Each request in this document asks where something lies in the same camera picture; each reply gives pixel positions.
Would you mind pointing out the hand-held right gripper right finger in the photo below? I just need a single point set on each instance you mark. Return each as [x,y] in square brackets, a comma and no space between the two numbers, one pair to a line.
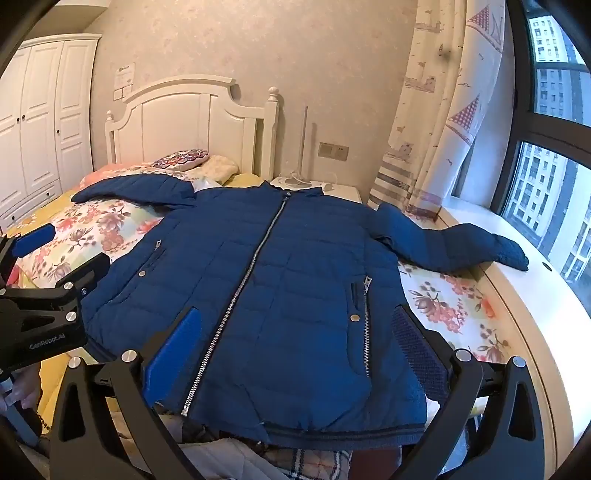
[418,355]

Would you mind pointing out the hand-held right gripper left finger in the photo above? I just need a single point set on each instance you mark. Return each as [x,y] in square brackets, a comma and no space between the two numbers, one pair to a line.
[173,353]

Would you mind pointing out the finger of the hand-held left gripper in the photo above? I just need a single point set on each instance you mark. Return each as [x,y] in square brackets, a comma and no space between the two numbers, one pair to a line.
[34,240]
[85,274]

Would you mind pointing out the blue padded jacket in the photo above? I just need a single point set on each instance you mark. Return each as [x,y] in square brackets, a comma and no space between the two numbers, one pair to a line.
[295,300]

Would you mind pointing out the person's left hand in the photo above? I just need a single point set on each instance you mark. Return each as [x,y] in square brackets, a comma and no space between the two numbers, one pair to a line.
[23,388]

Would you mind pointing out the floral bed sheet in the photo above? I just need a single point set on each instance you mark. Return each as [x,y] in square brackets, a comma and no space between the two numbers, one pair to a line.
[115,221]

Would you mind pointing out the yellow daisy print blanket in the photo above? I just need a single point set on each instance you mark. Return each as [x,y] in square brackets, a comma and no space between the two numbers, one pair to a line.
[55,392]

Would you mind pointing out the white window ledge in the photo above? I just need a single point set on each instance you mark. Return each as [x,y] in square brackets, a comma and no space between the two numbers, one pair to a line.
[531,323]

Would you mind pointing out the white wardrobe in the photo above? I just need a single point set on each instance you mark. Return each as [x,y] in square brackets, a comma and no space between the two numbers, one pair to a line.
[41,115]

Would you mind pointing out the purple patterned pillow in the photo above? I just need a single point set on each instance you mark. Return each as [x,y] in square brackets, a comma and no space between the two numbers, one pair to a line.
[182,159]

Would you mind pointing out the plaid quilted clothing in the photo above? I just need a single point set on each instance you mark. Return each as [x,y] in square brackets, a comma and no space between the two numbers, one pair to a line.
[277,466]

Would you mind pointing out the cream fluffy pillow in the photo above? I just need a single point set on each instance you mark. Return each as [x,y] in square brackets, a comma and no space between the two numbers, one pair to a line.
[217,168]

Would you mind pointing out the white wooden headboard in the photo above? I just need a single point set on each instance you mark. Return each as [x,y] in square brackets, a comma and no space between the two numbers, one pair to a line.
[184,124]

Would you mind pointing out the white nightstand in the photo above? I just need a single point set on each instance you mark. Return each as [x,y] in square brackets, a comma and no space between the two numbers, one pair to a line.
[339,191]

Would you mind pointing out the dark framed window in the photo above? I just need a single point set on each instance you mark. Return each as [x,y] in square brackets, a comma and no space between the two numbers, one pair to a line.
[554,184]

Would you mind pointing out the printed white curtain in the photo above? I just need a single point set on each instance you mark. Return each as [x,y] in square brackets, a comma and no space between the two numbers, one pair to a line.
[429,115]

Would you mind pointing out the white lamp stand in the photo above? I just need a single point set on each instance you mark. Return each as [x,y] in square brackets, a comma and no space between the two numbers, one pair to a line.
[304,138]

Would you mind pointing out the wall light switch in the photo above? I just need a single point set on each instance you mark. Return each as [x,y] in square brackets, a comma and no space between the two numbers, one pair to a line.
[123,93]

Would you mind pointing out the white wall notice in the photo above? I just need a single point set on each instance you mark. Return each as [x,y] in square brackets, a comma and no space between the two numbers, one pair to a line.
[124,74]

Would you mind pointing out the wall socket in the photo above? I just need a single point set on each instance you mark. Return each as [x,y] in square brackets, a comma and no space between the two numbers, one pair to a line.
[333,151]

